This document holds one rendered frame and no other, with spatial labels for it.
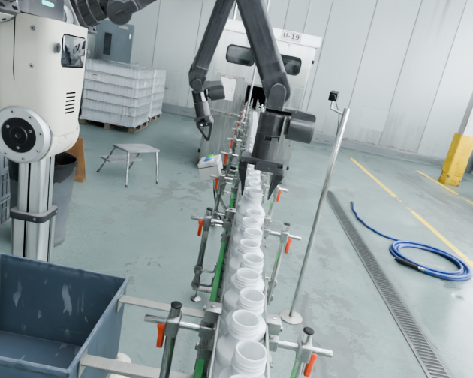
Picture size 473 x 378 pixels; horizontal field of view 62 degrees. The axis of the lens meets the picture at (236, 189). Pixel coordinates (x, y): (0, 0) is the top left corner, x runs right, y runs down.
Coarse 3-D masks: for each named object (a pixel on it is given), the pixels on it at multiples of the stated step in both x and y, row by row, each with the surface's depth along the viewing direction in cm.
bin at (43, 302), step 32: (0, 256) 93; (0, 288) 96; (32, 288) 95; (64, 288) 95; (96, 288) 94; (0, 320) 98; (32, 320) 98; (64, 320) 97; (96, 320) 97; (0, 352) 92; (32, 352) 94; (64, 352) 96; (96, 352) 79
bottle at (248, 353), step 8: (240, 344) 46; (248, 344) 46; (256, 344) 46; (240, 352) 46; (248, 352) 47; (256, 352) 47; (264, 352) 45; (232, 360) 45; (240, 360) 44; (248, 360) 43; (256, 360) 43; (264, 360) 44; (224, 368) 47; (232, 368) 45; (240, 368) 44; (248, 368) 44; (256, 368) 43; (264, 368) 45; (224, 376) 46; (256, 376) 44; (264, 376) 47
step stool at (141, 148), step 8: (120, 144) 455; (128, 144) 464; (136, 144) 470; (144, 144) 479; (112, 152) 454; (128, 152) 433; (136, 152) 441; (104, 160) 463; (112, 160) 457; (120, 160) 465; (128, 160) 437; (136, 160) 483; (128, 168) 506
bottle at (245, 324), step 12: (240, 312) 52; (252, 312) 52; (240, 324) 49; (252, 324) 52; (228, 336) 51; (240, 336) 49; (252, 336) 50; (216, 348) 51; (228, 348) 50; (216, 360) 51; (228, 360) 49; (216, 372) 51
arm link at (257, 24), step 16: (240, 0) 81; (256, 0) 81; (256, 16) 82; (256, 32) 83; (272, 32) 83; (256, 48) 84; (272, 48) 84; (256, 64) 85; (272, 64) 84; (272, 80) 85; (288, 80) 85; (288, 96) 86
